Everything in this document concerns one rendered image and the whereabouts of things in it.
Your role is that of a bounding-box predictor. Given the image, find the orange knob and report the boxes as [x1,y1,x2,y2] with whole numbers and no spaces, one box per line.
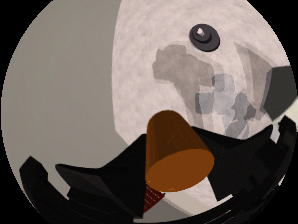
[145,109,214,193]

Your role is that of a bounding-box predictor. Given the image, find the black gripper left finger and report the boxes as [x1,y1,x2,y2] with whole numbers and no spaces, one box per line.
[56,133,148,220]

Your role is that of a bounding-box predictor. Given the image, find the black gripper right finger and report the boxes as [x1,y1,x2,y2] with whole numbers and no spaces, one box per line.
[192,124,273,201]

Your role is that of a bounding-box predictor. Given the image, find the black round pedestal with silver shaft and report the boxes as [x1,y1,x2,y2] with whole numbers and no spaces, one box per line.
[189,23,221,52]

